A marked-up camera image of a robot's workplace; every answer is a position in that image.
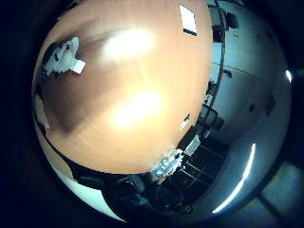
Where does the small white paper tag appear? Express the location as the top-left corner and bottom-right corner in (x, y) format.
(180, 113), (192, 131)

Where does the grey box device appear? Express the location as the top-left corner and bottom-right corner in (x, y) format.
(178, 125), (202, 157)

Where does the white cluttered bundle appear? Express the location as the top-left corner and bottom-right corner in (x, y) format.
(151, 148), (185, 179)

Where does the long ceiling light strip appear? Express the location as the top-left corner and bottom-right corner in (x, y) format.
(212, 142), (257, 215)

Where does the white paper sheet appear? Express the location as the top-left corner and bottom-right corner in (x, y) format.
(179, 4), (199, 37)

